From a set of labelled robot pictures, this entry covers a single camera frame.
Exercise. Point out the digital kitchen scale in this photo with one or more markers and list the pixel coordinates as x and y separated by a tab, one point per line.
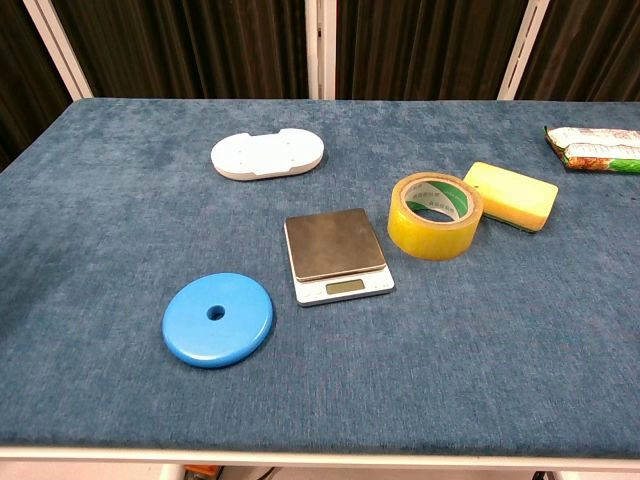
332	245

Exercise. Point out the white green snack packet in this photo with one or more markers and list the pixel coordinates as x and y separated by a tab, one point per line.
595	135
605	159

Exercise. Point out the white oval plastic plate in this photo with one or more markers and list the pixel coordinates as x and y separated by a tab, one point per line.
267	154

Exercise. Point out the white slanted frame post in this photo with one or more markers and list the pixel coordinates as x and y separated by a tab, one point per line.
522	47
57	47

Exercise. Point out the white table frame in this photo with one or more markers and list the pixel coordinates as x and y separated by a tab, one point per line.
320	456

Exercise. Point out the yellow transparent tape roll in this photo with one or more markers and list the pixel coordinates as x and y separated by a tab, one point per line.
430	240

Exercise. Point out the dark pleated curtain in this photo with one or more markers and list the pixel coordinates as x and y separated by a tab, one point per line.
200	45

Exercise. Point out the white vertical frame post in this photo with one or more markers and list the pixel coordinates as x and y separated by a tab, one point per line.
321	50

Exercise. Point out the orange object under table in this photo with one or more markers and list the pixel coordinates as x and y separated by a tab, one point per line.
202	473

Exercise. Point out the yellow sponge with green base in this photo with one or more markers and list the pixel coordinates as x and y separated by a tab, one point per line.
512	195

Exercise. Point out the blue fabric table cloth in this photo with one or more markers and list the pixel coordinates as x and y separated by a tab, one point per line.
450	340

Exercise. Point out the blue round disc with hole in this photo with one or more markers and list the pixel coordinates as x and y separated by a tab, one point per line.
240	320

